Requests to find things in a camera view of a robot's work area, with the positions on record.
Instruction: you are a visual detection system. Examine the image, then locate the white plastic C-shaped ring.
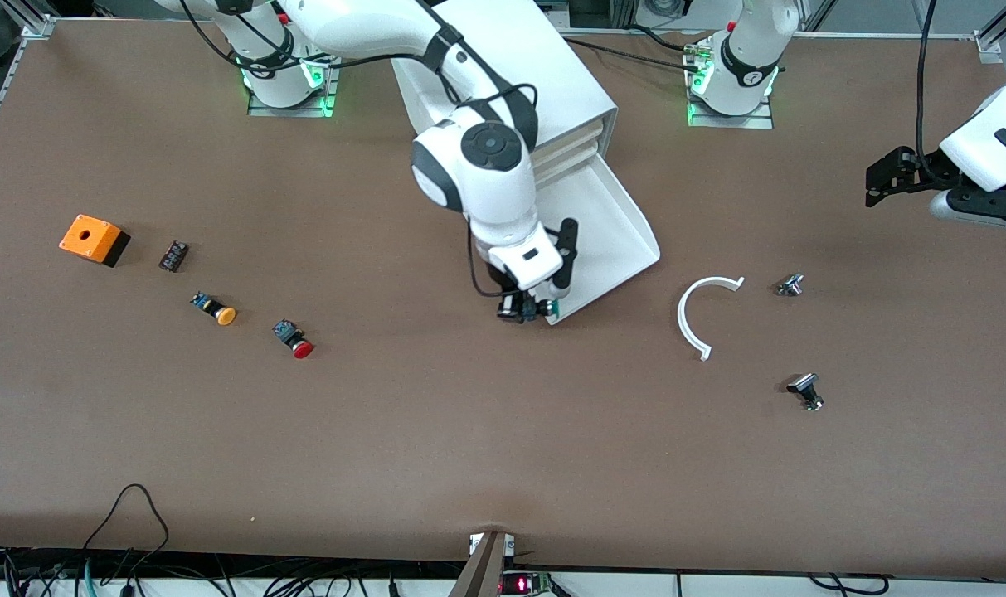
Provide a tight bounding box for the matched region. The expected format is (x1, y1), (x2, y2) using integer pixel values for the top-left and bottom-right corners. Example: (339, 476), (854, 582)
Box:
(678, 276), (746, 362)

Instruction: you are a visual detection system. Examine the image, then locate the small device with red LED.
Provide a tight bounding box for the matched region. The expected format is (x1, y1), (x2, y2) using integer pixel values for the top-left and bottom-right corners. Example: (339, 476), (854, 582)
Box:
(501, 570), (555, 595)

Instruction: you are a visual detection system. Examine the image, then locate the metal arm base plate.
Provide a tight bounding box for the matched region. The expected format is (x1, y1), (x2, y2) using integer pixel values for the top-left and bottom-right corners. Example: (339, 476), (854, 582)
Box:
(687, 37), (775, 129)
(247, 50), (342, 119)

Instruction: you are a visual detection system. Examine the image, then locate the white drawer cabinet housing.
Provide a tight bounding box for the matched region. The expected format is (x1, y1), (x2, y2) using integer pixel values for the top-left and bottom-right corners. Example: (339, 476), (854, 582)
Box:
(391, 0), (619, 192)

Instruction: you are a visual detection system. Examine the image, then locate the black sagging cable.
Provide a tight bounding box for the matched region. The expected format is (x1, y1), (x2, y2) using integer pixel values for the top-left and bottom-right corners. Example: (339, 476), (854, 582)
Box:
(805, 573), (890, 595)

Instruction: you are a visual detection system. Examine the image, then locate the orange push button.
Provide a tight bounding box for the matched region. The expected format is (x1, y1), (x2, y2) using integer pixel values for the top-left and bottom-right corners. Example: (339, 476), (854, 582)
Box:
(190, 292), (237, 326)

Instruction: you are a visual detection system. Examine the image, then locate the black power cable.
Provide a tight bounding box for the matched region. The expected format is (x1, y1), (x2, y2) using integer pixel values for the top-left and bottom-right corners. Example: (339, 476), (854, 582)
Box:
(562, 36), (704, 72)

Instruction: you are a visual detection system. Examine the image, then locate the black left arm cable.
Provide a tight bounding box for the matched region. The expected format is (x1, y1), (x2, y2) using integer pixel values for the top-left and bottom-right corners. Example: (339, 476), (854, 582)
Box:
(916, 0), (941, 182)

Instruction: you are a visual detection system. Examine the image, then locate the aluminium frame profile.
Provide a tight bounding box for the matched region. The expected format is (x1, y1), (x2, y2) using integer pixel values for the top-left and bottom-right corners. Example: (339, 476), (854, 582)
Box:
(1, 0), (56, 39)
(974, 4), (1006, 64)

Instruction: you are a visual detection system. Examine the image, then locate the orange button enclosure box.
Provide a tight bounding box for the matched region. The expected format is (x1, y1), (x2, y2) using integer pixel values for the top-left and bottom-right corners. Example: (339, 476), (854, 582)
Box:
(59, 214), (131, 268)

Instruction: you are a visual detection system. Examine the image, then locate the red push button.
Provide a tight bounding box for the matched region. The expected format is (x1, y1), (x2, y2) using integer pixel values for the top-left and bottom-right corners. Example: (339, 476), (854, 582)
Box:
(272, 319), (315, 359)

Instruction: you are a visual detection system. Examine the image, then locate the white cabinet drawer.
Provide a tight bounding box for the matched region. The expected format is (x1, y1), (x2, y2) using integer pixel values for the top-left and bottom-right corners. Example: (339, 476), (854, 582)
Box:
(537, 118), (612, 160)
(538, 153), (662, 326)
(536, 151), (606, 188)
(536, 135), (608, 177)

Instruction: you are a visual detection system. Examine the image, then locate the thin black looped cable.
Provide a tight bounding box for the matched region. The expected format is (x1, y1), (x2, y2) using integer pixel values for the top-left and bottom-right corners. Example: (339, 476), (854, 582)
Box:
(82, 484), (170, 577)

